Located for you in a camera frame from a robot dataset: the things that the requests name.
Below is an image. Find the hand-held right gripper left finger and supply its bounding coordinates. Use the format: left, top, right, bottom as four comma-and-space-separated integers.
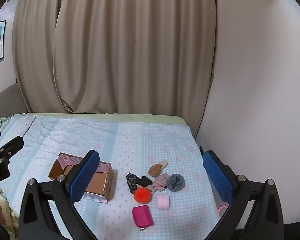
18, 149, 100, 240

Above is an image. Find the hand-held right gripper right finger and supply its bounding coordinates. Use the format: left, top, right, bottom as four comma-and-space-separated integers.
202, 150, 285, 240

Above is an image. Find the brown cardboard box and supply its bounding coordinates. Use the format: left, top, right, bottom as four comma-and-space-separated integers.
48, 152, 114, 203

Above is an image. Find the beige pink cloth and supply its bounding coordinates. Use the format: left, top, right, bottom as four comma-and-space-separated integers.
147, 173, 170, 195

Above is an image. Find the pink fluffy roll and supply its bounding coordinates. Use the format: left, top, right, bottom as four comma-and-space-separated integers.
158, 195, 170, 210

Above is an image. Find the orange fluffy pompom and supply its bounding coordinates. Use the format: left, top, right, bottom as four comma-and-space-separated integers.
134, 187, 153, 203

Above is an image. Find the magenta zip pouch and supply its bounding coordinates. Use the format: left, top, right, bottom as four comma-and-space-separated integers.
132, 205, 154, 230

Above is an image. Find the pink cup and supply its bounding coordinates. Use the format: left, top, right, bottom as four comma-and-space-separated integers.
216, 205, 229, 218

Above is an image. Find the grey fluffy cloth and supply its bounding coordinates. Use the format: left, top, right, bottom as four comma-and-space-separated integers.
167, 173, 186, 193

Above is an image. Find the black patterned cloth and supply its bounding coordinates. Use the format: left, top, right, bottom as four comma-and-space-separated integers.
126, 172, 140, 194

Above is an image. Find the blue checked blanket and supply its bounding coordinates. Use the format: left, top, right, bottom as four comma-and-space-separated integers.
0, 114, 222, 240

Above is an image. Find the beige curtain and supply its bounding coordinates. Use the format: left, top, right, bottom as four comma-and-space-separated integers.
12, 0, 218, 114

